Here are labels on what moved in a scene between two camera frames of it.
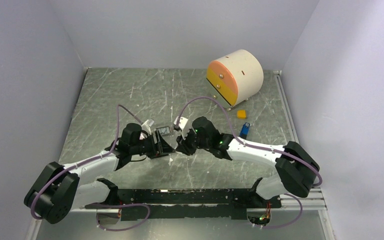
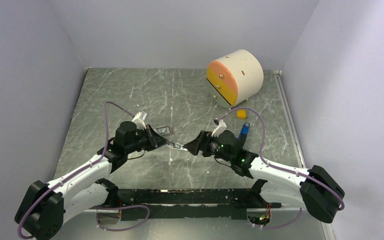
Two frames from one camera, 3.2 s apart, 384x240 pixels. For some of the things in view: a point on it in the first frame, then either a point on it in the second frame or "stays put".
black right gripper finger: (182, 144) to (199, 143)
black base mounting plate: (187, 204) stays put
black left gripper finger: (154, 154) to (156, 142)
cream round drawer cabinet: (234, 78) stays put
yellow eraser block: (241, 114) stays put
